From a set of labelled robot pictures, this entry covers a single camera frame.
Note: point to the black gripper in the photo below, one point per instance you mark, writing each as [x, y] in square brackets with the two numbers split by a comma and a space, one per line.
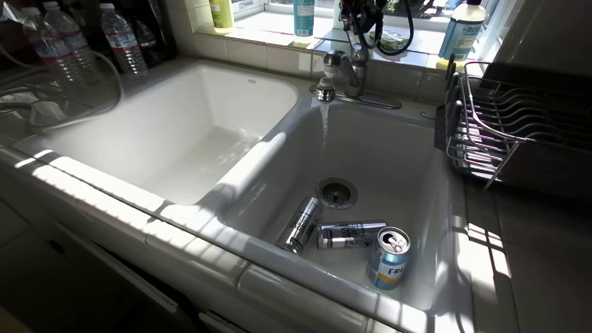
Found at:
[362, 10]

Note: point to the chrome kitchen faucet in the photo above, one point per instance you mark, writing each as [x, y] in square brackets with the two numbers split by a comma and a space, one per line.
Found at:
[353, 76]

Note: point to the window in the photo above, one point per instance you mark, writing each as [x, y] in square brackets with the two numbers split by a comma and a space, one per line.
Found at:
[370, 8]

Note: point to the blue label pump soap bottle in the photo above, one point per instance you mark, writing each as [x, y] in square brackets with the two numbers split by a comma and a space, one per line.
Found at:
[303, 17]

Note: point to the small blue label pump bottle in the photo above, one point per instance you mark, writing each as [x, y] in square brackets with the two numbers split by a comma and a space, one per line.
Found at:
[460, 34]

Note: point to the yellow-green spray bottle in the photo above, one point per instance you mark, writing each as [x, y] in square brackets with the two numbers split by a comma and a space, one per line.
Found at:
[220, 12]

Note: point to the perforated metal drain strainer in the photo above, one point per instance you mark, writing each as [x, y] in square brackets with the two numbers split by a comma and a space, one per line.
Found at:
[336, 193]

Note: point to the white double basin sink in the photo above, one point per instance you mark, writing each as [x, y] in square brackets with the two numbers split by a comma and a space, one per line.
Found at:
[185, 123]

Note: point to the dark crushed can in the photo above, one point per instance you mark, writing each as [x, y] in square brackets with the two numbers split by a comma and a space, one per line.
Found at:
[351, 235]

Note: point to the blue drink can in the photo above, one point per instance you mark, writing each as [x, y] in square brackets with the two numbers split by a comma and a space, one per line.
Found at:
[388, 261]

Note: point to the clear plastic water bottle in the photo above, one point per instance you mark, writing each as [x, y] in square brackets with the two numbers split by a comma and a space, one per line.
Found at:
[122, 47]
[42, 47]
[70, 43]

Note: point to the dark cabinet front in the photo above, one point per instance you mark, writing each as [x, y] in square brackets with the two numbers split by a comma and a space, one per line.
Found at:
[74, 265]

